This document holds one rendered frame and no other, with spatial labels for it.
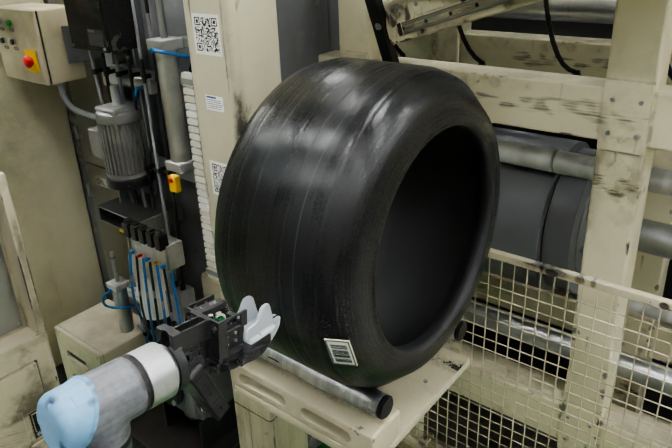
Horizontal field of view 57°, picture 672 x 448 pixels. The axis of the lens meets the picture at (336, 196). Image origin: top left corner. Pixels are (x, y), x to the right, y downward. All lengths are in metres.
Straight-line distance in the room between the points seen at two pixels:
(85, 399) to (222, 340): 0.19
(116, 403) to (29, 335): 0.76
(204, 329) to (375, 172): 0.32
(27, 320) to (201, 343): 0.74
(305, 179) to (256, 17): 0.41
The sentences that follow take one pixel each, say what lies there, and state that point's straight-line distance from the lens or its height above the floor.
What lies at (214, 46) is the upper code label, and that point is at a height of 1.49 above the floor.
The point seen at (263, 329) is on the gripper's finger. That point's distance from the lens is 0.94.
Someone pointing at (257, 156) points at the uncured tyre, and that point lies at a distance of 0.98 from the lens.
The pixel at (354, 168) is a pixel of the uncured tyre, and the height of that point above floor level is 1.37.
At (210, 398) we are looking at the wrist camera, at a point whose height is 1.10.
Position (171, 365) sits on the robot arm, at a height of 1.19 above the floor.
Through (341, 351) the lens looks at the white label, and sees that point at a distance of 0.97.
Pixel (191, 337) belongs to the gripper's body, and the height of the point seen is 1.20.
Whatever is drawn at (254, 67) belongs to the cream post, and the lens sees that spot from 1.21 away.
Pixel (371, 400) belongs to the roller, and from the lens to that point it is 1.16.
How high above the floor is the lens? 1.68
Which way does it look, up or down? 23 degrees down
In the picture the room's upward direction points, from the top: 2 degrees counter-clockwise
